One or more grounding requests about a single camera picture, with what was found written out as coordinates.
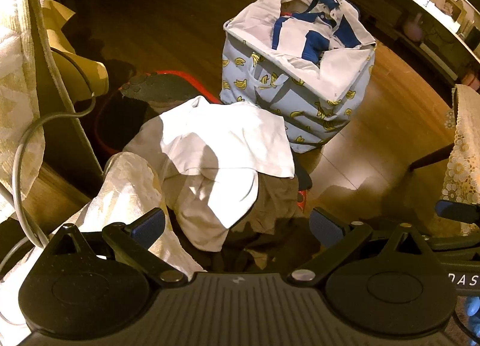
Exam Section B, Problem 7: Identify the blue and white polo shirt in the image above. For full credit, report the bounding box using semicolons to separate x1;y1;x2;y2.
272;0;362;65

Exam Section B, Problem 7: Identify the cream woven patterned cloth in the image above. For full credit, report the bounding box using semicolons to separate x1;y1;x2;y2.
0;0;76;219
0;151;205;328

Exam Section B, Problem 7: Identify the red plastic basin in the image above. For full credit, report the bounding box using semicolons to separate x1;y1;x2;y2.
94;70;223;155

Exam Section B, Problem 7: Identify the olive brown garment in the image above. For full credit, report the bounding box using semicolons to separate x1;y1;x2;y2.
210;172;319;275

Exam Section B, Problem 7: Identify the person's right hand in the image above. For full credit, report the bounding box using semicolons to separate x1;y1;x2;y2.
460;294;480;337

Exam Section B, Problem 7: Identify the white printed t-shirt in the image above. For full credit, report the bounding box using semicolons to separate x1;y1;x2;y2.
123;96;297;251

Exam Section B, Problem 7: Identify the dark wooden low cabinet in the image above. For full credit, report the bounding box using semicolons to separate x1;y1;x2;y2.
281;0;480;90

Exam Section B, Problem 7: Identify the banana print laundry bag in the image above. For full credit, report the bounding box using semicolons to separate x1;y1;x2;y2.
219;0;377;154

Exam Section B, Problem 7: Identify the white gift box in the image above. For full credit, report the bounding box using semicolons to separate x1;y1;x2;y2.
429;0;466;23

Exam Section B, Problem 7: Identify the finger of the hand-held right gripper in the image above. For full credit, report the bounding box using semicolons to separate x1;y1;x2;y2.
435;200;480;220
427;237;480;261

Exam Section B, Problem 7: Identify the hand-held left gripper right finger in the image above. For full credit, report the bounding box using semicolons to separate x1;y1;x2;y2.
287;207;436;287

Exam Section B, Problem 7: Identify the dark dotted sole slipper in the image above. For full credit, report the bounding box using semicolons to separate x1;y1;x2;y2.
120;72;196;101

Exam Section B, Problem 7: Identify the pink vase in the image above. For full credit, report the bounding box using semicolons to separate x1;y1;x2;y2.
463;70;480;91
403;12;426;41

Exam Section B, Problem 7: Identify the white flat box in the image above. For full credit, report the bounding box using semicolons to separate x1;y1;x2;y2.
420;42;448;56

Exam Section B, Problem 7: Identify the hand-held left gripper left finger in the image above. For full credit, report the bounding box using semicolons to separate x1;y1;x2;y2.
45;208;188;288

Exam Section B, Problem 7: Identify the grey cable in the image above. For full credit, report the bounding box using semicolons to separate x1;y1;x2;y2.
0;46;99;326

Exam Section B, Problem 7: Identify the tan paper sheet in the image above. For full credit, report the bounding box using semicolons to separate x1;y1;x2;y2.
37;0;110;104

